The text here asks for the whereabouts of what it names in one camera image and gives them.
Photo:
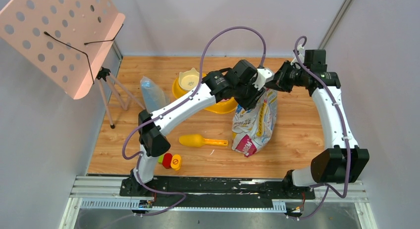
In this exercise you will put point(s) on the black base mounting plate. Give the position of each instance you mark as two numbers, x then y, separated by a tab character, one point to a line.
215	192

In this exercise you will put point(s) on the pet food bag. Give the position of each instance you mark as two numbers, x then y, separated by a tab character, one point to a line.
252	129

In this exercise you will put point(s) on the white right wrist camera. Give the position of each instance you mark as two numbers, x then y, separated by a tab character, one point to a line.
298	53

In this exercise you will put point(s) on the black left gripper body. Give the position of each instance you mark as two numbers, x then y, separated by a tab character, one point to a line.
248	98

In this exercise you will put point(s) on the red yellow green toy block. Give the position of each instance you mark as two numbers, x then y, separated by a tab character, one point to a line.
170	161

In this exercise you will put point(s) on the yellow plastic scoop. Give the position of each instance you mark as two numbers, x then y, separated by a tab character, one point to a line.
197	140

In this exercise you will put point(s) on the cream cat-ear bowl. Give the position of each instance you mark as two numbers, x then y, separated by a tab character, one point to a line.
189	79

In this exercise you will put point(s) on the translucent blue plastic container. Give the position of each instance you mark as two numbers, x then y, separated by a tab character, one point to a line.
154	97

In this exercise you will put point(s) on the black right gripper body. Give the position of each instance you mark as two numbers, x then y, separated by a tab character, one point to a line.
293	76

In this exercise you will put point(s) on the aluminium frame rail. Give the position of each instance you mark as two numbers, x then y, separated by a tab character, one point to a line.
102	192

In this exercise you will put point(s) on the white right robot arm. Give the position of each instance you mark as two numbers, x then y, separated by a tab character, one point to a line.
343	160

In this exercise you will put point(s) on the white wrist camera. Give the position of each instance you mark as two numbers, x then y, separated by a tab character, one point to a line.
264	75
298	53

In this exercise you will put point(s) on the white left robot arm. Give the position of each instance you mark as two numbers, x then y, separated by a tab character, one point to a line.
243	82

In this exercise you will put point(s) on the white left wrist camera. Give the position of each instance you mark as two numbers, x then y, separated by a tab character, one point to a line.
264	75

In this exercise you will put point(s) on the yellow double pet bowl tray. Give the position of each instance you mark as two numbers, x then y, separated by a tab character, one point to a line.
223	107

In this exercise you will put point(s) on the pink perforated music stand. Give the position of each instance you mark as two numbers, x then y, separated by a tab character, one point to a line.
68	40

